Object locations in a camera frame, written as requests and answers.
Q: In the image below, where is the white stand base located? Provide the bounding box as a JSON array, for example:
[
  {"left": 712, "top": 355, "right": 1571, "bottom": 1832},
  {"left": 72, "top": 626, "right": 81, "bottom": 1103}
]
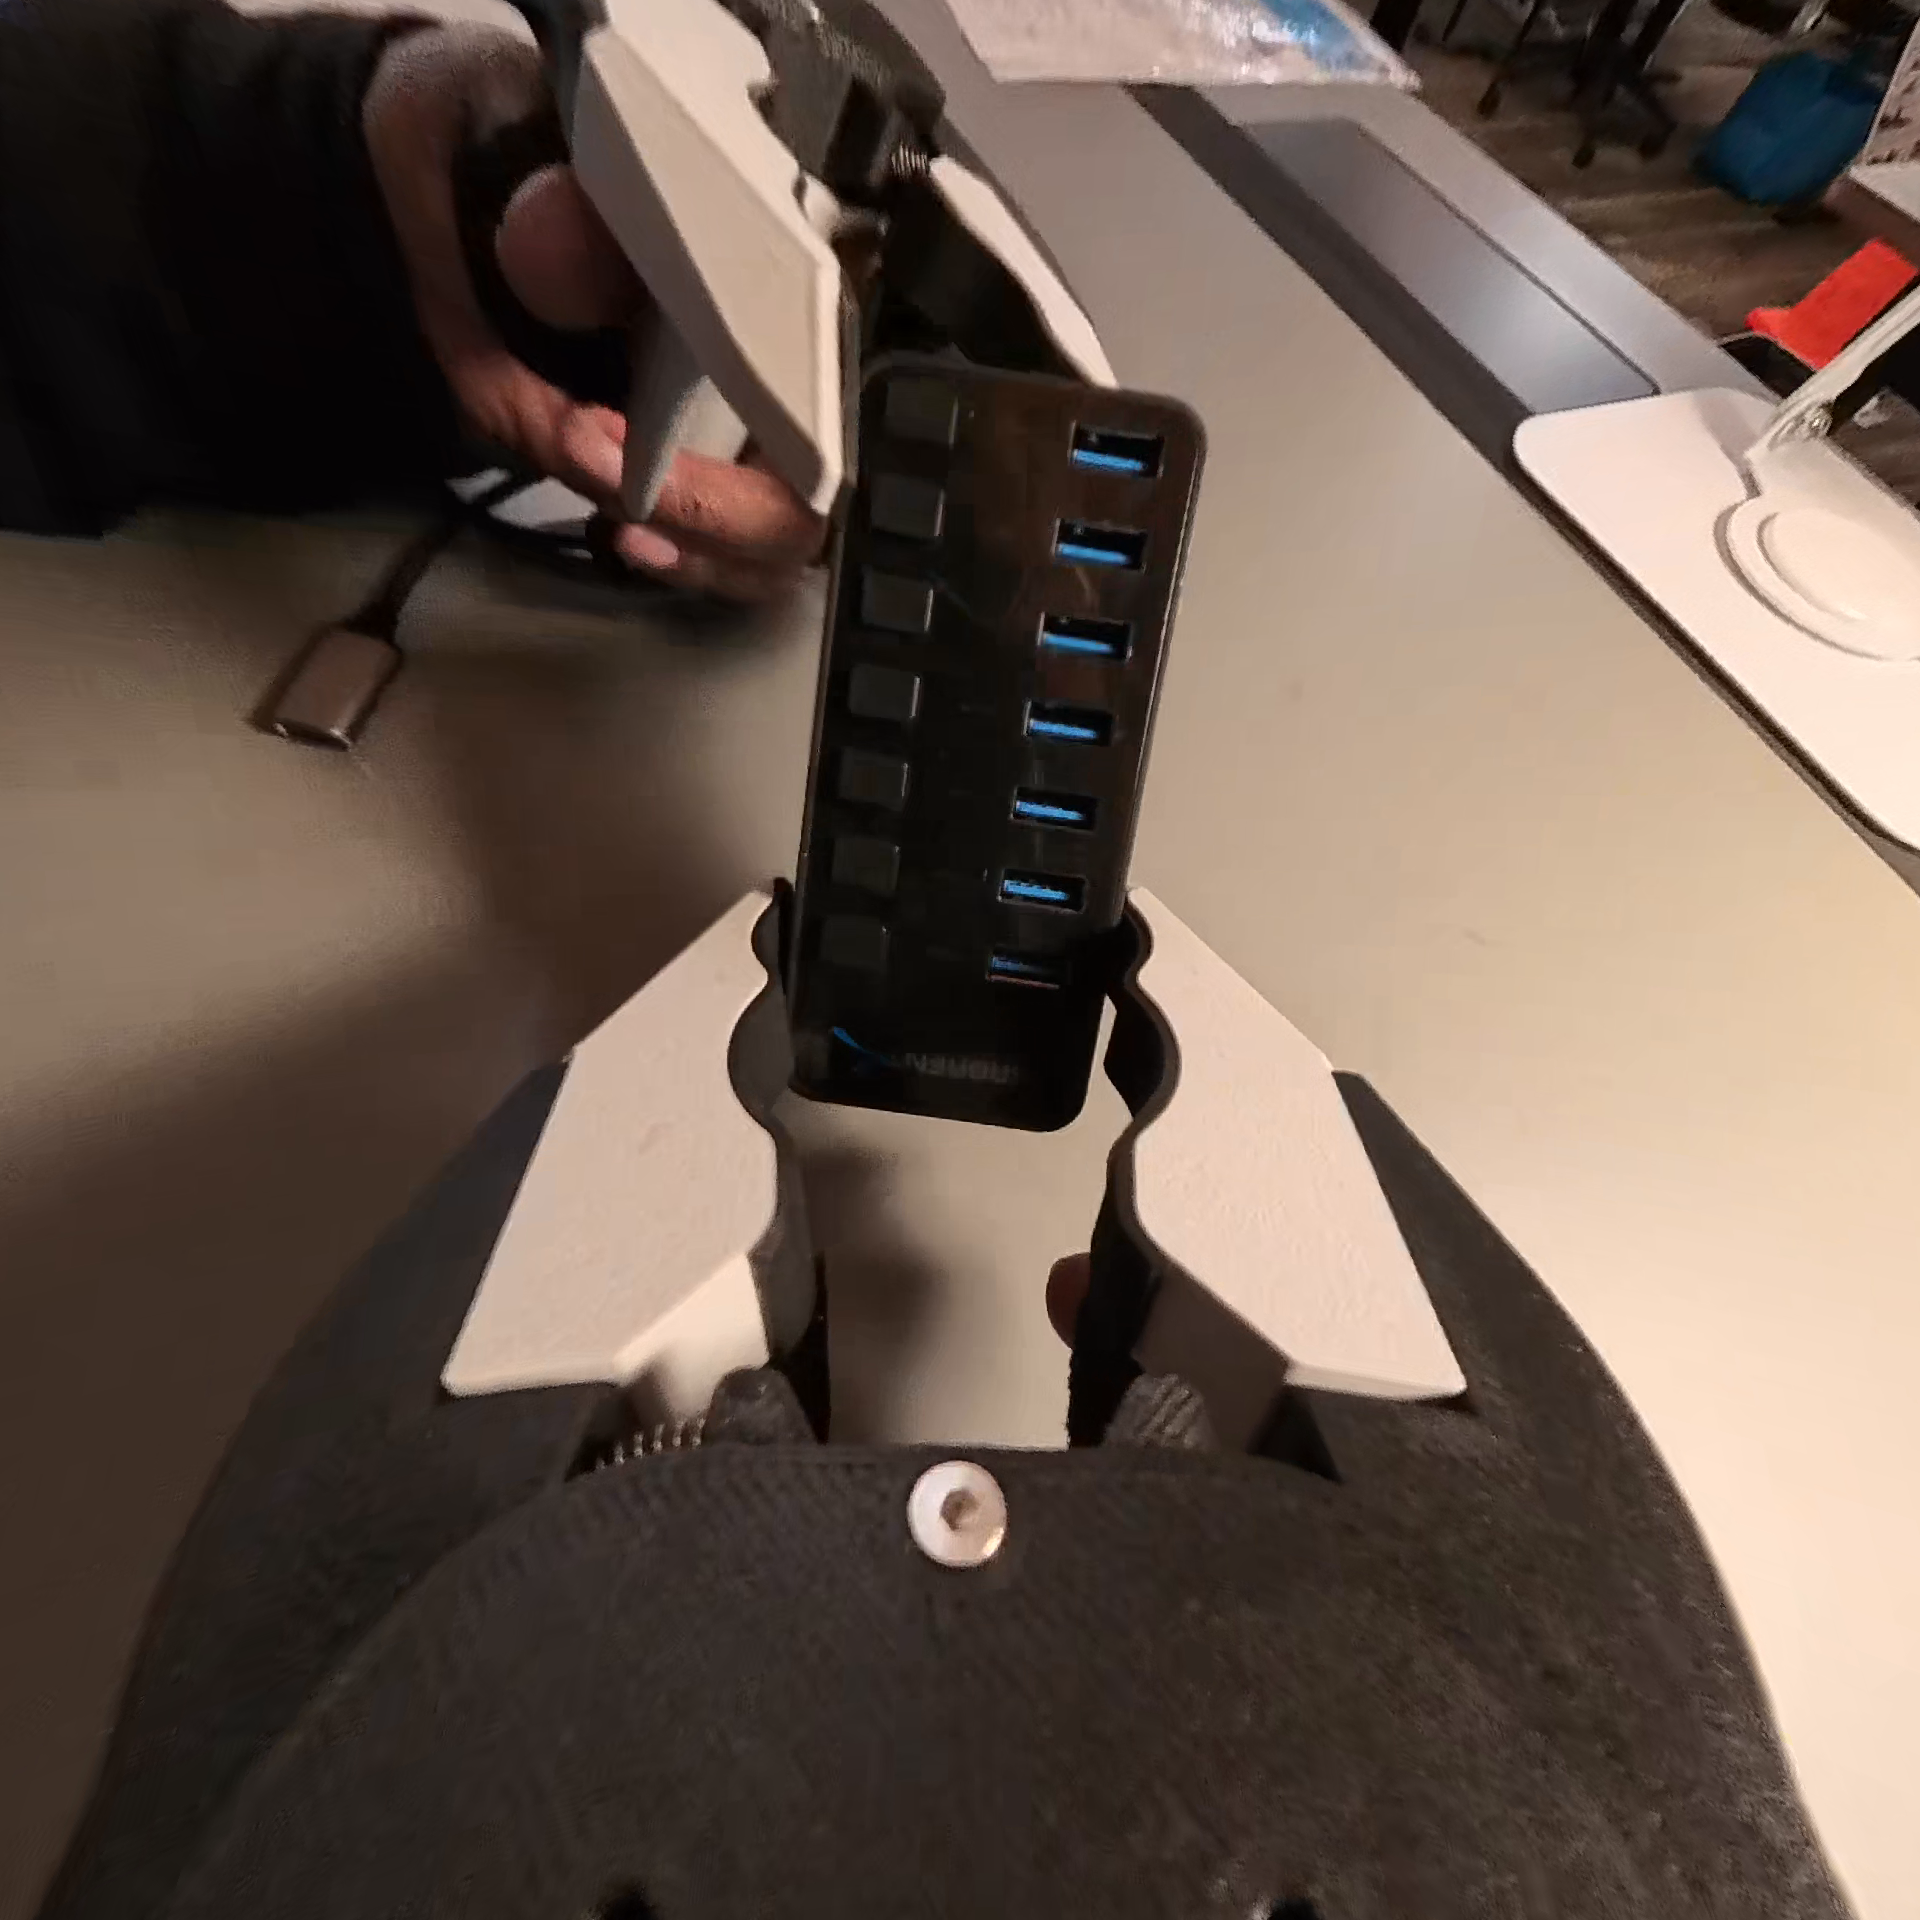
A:
[{"left": 1511, "top": 292, "right": 1920, "bottom": 887}]

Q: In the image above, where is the black office chair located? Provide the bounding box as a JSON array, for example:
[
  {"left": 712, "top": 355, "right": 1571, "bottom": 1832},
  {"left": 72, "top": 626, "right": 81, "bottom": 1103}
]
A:
[{"left": 1476, "top": 0, "right": 1683, "bottom": 166}]

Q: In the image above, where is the red plastic object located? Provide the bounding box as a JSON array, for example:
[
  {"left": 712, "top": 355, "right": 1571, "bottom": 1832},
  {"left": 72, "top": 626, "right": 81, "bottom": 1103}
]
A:
[{"left": 1747, "top": 240, "right": 1920, "bottom": 365}]

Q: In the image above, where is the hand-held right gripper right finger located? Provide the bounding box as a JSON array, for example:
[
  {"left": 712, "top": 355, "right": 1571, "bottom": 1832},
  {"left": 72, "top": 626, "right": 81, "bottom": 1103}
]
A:
[{"left": 1050, "top": 885, "right": 1471, "bottom": 1448}]

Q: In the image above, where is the grey desk cable strip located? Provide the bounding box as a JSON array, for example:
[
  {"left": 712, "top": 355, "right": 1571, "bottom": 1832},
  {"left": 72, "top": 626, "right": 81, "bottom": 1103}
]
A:
[{"left": 1131, "top": 82, "right": 1728, "bottom": 418}]

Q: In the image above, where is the usb cable with grey connector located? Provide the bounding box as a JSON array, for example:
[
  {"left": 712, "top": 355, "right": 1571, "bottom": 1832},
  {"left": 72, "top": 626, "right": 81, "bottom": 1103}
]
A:
[{"left": 259, "top": 463, "right": 641, "bottom": 750}]

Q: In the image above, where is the black usb hub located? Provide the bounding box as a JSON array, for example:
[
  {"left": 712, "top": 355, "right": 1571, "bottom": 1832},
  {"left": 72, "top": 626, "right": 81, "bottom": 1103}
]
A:
[{"left": 785, "top": 355, "right": 1210, "bottom": 1128}]

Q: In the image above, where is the person's left forearm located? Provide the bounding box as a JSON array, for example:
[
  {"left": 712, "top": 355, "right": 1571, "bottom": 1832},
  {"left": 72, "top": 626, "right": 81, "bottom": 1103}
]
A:
[{"left": 0, "top": 0, "right": 452, "bottom": 538}]

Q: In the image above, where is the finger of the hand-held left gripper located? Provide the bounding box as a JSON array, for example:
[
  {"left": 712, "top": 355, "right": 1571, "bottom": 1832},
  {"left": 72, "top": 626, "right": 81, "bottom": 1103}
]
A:
[
  {"left": 914, "top": 154, "right": 1121, "bottom": 396},
  {"left": 575, "top": 19, "right": 852, "bottom": 524}
]

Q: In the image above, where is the clear plastic bag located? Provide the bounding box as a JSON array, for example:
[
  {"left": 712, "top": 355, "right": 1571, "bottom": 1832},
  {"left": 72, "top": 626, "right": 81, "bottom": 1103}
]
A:
[{"left": 952, "top": 0, "right": 1420, "bottom": 88}]

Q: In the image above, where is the blue storage bin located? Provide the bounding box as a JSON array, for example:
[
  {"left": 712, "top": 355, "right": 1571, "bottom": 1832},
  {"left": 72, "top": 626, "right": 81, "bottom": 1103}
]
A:
[{"left": 1697, "top": 52, "right": 1896, "bottom": 212}]

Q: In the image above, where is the person's left hand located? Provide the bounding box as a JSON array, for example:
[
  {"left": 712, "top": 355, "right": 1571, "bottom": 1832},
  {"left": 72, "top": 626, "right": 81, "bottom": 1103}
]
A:
[{"left": 363, "top": 22, "right": 832, "bottom": 606}]

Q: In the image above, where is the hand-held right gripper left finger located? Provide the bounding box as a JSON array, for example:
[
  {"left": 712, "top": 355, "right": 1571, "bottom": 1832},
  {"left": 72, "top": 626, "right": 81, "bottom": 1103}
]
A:
[{"left": 441, "top": 882, "right": 828, "bottom": 1444}]

